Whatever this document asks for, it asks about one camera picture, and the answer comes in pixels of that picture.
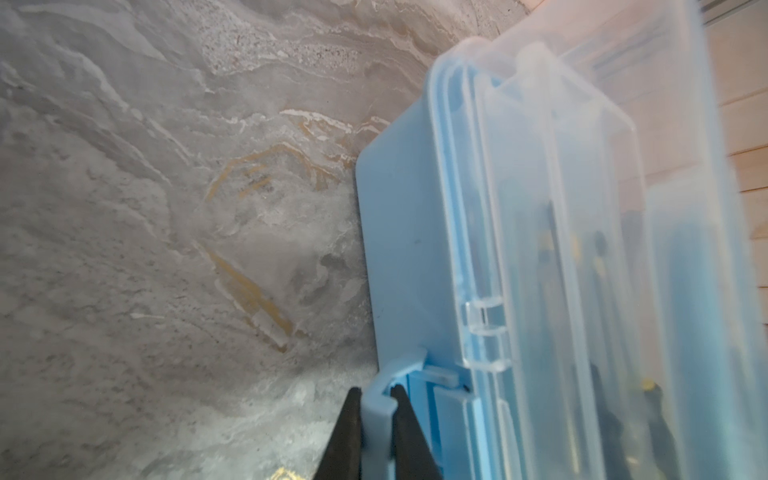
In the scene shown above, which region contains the blue plastic tool box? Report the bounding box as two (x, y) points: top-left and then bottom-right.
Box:
(356, 1), (767, 479)

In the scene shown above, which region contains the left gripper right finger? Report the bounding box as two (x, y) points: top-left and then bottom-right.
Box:
(390, 384), (442, 480)

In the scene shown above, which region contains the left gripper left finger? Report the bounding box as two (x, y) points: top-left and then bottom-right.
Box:
(313, 387), (362, 480)

